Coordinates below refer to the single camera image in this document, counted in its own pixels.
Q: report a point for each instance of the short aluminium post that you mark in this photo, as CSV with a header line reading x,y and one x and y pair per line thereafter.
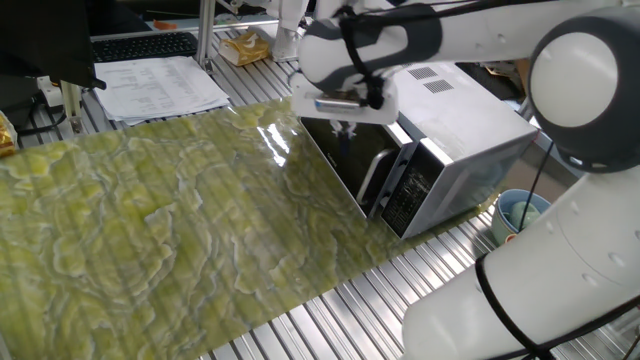
x,y
71,105

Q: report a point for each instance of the brown cardboard box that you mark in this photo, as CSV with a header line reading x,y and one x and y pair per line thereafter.
x,y
522,70

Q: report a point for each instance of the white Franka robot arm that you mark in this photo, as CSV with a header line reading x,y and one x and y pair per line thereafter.
x,y
500,35

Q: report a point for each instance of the aluminium frame post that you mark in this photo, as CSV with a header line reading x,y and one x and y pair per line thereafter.
x,y
526,107
206,30

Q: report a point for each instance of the black keyboard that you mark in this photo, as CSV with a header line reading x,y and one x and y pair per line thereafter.
x,y
145,46

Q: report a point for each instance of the black glass microwave door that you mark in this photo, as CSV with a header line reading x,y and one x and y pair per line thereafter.
x,y
350,155

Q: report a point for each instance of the orange cup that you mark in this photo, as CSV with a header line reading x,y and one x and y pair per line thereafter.
x,y
510,238

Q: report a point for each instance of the white power strip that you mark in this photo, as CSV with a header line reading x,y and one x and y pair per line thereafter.
x,y
49,90

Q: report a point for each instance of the golden snack bag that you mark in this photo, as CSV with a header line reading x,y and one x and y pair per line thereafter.
x,y
6,137

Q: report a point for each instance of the stack of light blue cups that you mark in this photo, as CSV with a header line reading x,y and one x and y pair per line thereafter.
x,y
500,220

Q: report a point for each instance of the small orange object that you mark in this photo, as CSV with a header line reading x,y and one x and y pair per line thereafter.
x,y
165,24

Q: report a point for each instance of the black monitor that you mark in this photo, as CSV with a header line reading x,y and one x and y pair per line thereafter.
x,y
45,40

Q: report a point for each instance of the pale green mug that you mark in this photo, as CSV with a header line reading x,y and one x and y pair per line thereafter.
x,y
525,212

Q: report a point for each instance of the green marble pattern mat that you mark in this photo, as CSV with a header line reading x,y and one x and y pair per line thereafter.
x,y
125,275

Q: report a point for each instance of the silver microwave oven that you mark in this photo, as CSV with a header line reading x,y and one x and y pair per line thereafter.
x,y
465,125

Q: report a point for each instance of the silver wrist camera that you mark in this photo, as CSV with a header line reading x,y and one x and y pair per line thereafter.
x,y
337,102

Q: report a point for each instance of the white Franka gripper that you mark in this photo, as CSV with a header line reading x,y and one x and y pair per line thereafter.
x,y
385,107

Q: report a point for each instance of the white printed paper stack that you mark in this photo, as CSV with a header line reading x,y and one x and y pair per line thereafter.
x,y
155,87

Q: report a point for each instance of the white paper note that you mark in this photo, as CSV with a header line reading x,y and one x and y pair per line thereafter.
x,y
536,122

